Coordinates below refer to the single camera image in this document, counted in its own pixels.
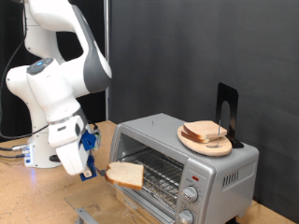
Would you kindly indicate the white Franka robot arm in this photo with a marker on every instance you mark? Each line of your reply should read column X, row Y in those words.
column 49, row 90

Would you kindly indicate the black metal bookend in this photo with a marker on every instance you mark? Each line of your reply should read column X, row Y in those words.
column 227, row 91

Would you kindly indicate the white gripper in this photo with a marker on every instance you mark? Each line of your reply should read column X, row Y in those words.
column 71, row 160

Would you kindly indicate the round wooden board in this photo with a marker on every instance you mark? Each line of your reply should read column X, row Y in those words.
column 205, row 149

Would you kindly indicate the black curtain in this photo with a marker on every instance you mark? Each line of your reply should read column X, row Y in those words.
column 96, row 107

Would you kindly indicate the silver toaster oven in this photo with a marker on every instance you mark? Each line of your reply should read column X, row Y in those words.
column 218, row 161

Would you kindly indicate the white wrist camera blue mount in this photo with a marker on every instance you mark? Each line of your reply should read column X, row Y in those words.
column 88, row 140

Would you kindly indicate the white bread slice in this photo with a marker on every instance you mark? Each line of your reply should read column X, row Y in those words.
column 126, row 175
column 191, row 138
column 204, row 128

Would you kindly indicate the thin metal pin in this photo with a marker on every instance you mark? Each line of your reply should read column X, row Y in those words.
column 219, row 133

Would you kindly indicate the metal spatula with blue block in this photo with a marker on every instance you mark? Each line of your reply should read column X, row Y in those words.
column 90, row 161

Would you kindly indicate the silver oven knob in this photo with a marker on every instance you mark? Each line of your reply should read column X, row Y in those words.
column 186, row 216
column 190, row 193

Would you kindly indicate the vertical metal pole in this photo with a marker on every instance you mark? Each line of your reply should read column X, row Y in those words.
column 106, row 25

